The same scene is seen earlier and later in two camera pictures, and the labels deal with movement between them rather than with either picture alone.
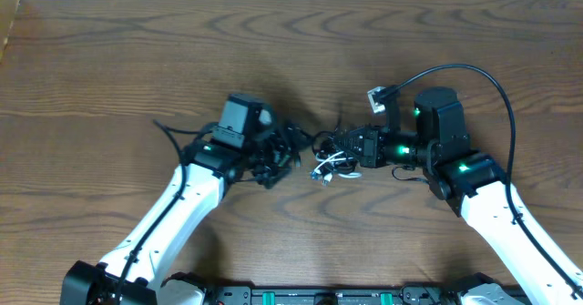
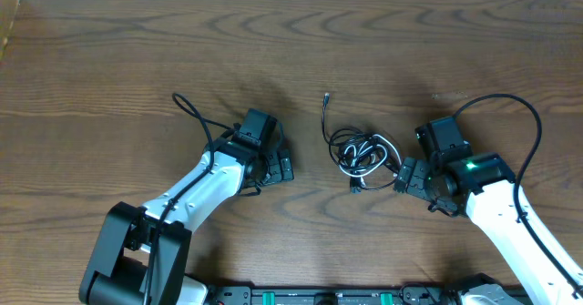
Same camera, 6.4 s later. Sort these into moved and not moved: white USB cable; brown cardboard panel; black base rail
Moved: white USB cable
Not moved: brown cardboard panel; black base rail
